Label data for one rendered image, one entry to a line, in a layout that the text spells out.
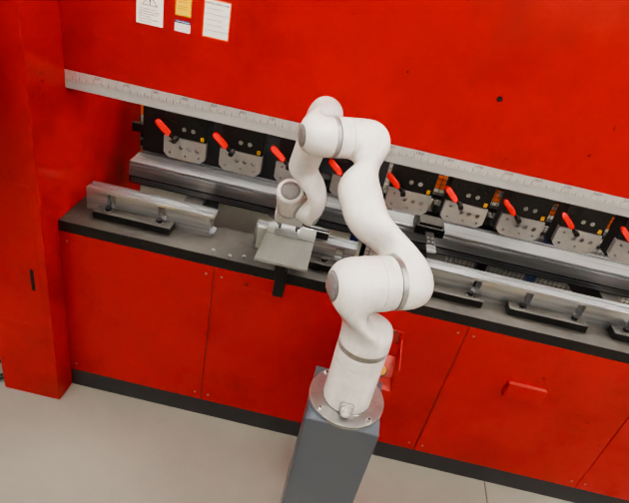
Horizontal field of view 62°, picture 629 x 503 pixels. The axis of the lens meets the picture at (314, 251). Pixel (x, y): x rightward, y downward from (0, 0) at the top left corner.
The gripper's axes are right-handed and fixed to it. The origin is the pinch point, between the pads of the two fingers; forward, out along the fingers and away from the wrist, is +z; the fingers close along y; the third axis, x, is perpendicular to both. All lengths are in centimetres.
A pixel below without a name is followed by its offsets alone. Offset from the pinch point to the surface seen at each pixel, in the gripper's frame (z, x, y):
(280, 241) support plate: -3.7, 8.0, 1.4
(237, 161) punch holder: -12.8, -14.2, 22.4
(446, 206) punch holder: -15, -14, -52
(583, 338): 7, 15, -115
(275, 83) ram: -36, -33, 13
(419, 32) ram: -55, -49, -27
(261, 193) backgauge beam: 22.5, -18.8, 16.3
